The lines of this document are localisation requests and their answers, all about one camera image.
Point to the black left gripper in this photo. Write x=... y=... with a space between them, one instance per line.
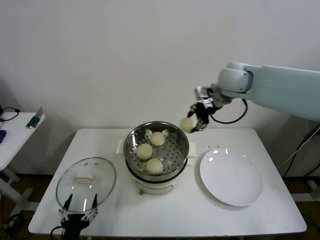
x=75 y=223

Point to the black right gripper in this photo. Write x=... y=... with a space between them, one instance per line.
x=203 y=113

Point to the white steamed baozi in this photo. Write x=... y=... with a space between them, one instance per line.
x=145 y=152
x=157 y=139
x=154 y=166
x=186 y=124

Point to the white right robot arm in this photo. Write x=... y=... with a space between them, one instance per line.
x=275 y=90

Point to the perforated steel steamer basket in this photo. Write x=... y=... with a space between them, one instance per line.
x=175 y=150

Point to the white round plate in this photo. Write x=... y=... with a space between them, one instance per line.
x=230 y=175

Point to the white electric cooker base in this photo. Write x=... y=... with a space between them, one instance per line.
x=155 y=188

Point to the white side table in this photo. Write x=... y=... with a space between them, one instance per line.
x=15 y=140

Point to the teal and silver tool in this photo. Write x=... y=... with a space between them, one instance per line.
x=33 y=122

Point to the blue object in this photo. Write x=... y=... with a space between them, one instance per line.
x=2 y=137

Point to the white equipment stand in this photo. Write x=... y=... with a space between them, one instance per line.
x=313 y=186

